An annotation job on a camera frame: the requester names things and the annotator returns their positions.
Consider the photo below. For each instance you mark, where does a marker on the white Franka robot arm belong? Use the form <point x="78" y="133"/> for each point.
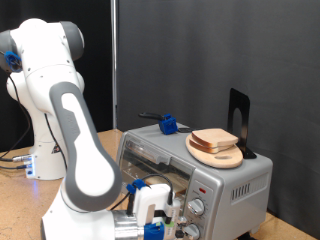
<point x="90" y="173"/>

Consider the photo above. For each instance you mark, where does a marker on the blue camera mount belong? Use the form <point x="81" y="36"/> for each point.
<point x="154" y="231"/>

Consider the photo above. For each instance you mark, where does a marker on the metal spatula with blue block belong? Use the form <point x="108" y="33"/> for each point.
<point x="168" y="124"/>

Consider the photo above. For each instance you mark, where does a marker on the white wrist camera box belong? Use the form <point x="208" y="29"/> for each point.
<point x="150" y="196"/>

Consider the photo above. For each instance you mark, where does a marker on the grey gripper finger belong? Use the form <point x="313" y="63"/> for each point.
<point x="180" y="233"/>
<point x="182" y="220"/>

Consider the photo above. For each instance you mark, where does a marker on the oval wooden cutting board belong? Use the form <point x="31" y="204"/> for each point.
<point x="220" y="160"/>

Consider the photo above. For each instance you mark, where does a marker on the silver oven knob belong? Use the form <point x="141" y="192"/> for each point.
<point x="196" y="206"/>
<point x="193" y="231"/>

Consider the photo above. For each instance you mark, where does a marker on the black backdrop curtain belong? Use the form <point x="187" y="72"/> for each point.
<point x="100" y="83"/>

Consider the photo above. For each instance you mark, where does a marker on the silver toaster oven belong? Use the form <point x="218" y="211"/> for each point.
<point x="216" y="183"/>

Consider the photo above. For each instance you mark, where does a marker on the black metal bookend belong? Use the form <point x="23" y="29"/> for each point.
<point x="243" y="100"/>

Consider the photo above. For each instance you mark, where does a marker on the white bread slice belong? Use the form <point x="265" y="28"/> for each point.
<point x="179" y="186"/>
<point x="213" y="136"/>
<point x="205" y="149"/>

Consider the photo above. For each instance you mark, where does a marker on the vertical metal pole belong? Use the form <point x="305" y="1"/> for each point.
<point x="114" y="66"/>

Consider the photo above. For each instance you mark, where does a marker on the dark grey backdrop curtain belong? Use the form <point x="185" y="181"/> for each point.
<point x="216" y="50"/>

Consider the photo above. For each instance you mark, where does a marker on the glass oven door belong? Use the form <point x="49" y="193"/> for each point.
<point x="156" y="156"/>

